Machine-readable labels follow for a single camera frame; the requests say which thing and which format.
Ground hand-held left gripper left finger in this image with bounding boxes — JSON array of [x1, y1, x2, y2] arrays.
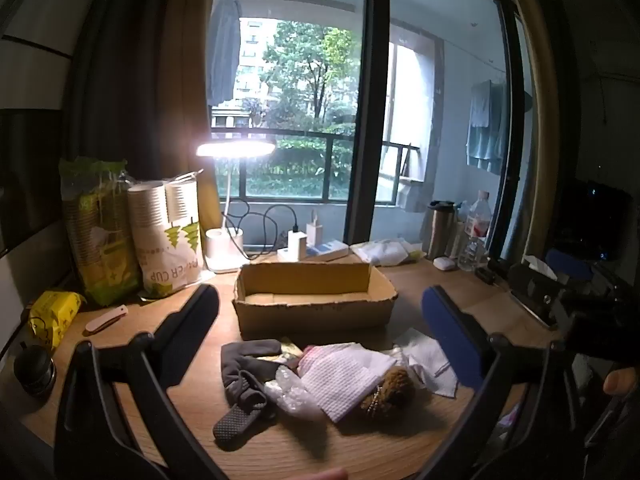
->
[[54, 284, 228, 480]]

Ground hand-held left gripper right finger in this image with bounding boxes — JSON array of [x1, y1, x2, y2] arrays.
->
[[421, 285, 587, 480]]

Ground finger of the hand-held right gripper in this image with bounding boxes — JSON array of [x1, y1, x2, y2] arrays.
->
[[507, 261, 568, 331], [545, 249, 596, 283]]

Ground white paper napkin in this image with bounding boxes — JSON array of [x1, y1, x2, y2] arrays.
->
[[394, 329, 459, 399]]

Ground dark grey glove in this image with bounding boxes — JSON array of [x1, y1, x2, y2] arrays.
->
[[221, 339, 283, 403], [213, 370, 278, 452]]

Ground brown plush toy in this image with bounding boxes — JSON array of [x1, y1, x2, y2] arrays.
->
[[360, 365, 417, 418]]

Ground green cartoon tissue pack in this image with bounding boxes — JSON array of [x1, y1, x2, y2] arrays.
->
[[260, 340, 304, 364]]

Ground white waffle towel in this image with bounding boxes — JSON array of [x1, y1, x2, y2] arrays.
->
[[297, 342, 398, 423]]

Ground brown cardboard box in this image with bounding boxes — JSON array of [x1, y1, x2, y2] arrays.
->
[[232, 261, 399, 341]]

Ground clear bubble wrap bag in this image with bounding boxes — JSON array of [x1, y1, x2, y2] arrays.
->
[[264, 365, 326, 422]]

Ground person's right hand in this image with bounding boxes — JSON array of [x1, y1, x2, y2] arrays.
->
[[602, 367, 640, 397]]

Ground person's left hand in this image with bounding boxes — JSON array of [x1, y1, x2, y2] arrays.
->
[[300, 467, 349, 480]]

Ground black electronic box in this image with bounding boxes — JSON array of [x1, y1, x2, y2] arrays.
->
[[555, 179, 634, 262]]

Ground white desk lamp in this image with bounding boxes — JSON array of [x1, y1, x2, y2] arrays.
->
[[196, 141, 277, 274]]

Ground clear water bottle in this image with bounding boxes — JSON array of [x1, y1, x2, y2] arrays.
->
[[457, 191, 493, 272]]

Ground white bag of paper cups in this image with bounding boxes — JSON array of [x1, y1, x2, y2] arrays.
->
[[127, 170, 206, 302]]

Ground pink folding knife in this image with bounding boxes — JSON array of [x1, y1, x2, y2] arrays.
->
[[85, 306, 129, 335]]

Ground steel thermos bottle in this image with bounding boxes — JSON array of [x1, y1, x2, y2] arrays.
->
[[426, 201, 459, 260]]

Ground pack of white masks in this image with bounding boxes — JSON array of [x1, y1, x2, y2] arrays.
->
[[350, 239, 424, 267]]

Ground green bag of paper cups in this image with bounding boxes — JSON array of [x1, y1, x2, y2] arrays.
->
[[59, 157, 142, 307]]

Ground white power strip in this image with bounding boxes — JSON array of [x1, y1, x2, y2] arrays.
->
[[277, 240, 349, 263]]

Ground yellow tissue pack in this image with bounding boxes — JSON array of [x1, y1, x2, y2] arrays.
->
[[27, 290, 84, 354]]

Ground tall white charger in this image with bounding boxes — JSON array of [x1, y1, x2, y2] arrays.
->
[[306, 210, 324, 249]]

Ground hanging blue towels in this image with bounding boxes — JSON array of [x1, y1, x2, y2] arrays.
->
[[466, 79, 509, 176]]

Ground balcony railing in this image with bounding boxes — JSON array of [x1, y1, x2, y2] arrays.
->
[[212, 129, 422, 206]]

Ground black monitor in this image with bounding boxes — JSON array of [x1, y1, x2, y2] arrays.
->
[[0, 109, 67, 257]]

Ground dark brown curtain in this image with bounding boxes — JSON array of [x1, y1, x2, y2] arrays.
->
[[65, 0, 212, 196]]

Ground hanging grey garment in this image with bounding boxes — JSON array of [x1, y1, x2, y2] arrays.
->
[[207, 0, 244, 107]]

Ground white charger with black cable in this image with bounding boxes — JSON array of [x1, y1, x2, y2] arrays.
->
[[287, 230, 309, 261]]

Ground black charging cable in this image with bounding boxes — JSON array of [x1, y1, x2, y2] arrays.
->
[[222, 199, 301, 257]]

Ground dark window frame post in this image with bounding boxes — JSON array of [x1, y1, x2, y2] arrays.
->
[[344, 0, 392, 244]]

